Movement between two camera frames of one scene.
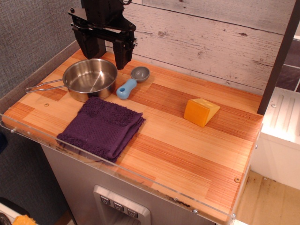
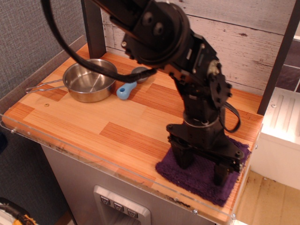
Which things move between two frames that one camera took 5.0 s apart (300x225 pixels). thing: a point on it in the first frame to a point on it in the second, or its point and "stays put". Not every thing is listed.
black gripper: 98,19 to 205,138
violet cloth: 102,129 to 199,178
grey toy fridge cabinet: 98,192 stays put
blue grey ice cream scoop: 138,74 stays put
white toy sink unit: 277,155 stays put
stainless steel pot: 86,80 stays put
